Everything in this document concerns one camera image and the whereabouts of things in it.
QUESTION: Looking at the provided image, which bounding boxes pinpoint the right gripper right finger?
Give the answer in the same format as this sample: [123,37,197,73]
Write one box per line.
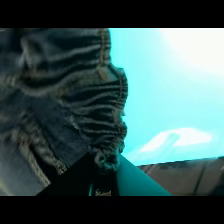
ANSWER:
[115,154,173,197]

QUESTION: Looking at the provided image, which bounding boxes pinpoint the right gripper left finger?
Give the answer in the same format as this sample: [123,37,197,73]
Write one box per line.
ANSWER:
[35,152,98,197]

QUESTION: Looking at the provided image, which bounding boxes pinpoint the dark jeans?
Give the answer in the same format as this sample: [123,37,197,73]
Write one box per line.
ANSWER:
[0,28,130,197]

